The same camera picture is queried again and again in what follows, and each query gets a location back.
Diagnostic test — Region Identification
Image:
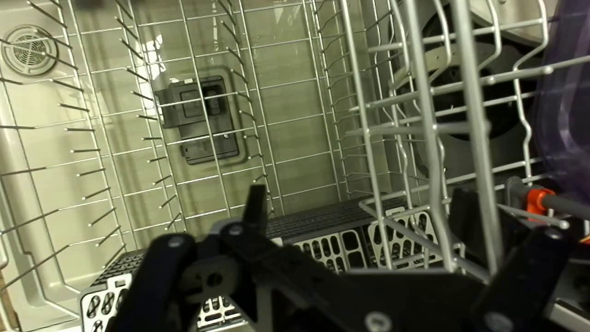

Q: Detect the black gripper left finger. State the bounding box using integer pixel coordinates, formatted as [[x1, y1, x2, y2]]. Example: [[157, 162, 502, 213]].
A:
[[107, 184, 484, 332]]

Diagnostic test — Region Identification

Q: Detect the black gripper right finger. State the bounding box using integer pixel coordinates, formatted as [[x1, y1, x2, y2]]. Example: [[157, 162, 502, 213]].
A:
[[450, 186, 589, 332]]

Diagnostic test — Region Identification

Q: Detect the dishwasher rack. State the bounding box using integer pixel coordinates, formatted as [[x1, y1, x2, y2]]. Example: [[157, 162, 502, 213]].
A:
[[0, 0, 384, 296], [334, 0, 590, 278]]

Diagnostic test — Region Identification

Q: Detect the dishwasher detergent dispenser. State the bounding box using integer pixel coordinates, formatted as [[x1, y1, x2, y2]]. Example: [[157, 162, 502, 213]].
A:
[[155, 75, 242, 165]]

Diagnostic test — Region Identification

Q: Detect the black dishwasher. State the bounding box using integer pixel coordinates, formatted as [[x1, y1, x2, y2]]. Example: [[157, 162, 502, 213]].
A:
[[0, 0, 590, 332]]

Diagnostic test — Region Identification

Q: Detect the black cutlery basket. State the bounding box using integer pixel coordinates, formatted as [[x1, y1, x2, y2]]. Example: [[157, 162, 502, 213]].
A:
[[80, 200, 443, 332]]

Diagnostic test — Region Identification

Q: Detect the dark purple cup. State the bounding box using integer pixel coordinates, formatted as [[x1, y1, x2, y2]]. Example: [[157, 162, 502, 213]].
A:
[[533, 0, 590, 200]]

